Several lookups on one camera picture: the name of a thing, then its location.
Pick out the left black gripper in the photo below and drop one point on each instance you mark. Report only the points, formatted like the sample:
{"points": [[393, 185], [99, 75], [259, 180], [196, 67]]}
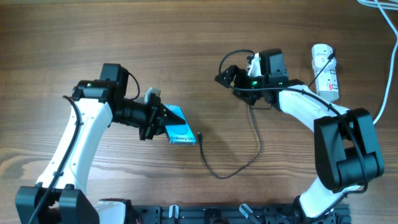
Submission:
{"points": [[155, 118]]}

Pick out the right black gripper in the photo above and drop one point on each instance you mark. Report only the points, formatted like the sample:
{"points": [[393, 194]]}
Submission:
{"points": [[232, 71]]}

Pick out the turquoise screen smartphone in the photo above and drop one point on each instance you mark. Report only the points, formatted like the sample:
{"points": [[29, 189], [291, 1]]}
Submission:
{"points": [[182, 133]]}

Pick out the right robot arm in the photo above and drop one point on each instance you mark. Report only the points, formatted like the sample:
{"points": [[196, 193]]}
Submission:
{"points": [[347, 151]]}

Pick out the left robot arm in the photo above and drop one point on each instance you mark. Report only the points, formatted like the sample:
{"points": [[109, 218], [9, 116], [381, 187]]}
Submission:
{"points": [[58, 195]]}

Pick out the white charger plug adapter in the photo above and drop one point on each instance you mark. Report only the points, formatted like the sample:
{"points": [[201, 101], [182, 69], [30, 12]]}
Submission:
{"points": [[323, 61]]}

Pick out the white power strip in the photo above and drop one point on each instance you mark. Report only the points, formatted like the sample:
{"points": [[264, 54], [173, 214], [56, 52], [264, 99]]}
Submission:
{"points": [[326, 82]]}

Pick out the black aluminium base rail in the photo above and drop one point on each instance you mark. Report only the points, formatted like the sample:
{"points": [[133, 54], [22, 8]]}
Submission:
{"points": [[269, 214]]}

